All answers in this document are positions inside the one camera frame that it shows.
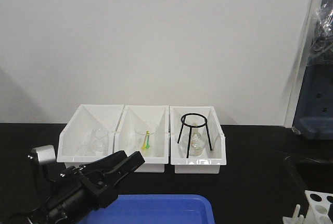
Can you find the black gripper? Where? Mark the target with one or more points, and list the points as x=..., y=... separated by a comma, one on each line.
x=93, y=186

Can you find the grey pegboard drying rack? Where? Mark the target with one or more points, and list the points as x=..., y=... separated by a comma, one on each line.
x=313, y=117

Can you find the white test tube rack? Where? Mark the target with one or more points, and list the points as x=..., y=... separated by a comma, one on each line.
x=319, y=210

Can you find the small glass beakers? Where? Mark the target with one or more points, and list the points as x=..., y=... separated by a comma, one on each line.
x=95, y=143

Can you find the yellow plastic spoon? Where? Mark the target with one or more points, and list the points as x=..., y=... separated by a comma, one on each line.
x=144, y=143

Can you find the green plastic spoon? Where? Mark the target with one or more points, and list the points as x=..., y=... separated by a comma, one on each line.
x=147, y=139

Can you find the left white storage bin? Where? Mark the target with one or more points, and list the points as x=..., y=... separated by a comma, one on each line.
x=86, y=118

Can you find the white storage bin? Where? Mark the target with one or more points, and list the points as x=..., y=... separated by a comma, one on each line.
x=209, y=161
x=86, y=118
x=125, y=135

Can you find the glass beaker middle bin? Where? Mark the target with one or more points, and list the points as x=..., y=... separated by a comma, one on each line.
x=140, y=131

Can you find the blue plastic tray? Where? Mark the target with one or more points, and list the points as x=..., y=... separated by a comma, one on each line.
x=154, y=208

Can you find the middle white storage bin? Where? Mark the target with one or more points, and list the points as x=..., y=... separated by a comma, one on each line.
x=125, y=135

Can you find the right white storage bin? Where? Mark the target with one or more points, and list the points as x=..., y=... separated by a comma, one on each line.
x=209, y=161

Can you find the glass alcohol lamp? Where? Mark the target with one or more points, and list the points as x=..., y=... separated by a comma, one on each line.
x=190, y=140

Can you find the black metal tripod stand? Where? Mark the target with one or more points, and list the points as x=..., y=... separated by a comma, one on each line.
x=200, y=119

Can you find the black sink basin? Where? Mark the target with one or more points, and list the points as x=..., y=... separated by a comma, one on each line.
x=310, y=173

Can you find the clear plastic bag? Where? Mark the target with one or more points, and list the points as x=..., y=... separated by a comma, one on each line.
x=320, y=52

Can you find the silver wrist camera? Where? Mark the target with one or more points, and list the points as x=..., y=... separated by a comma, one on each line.
x=43, y=155

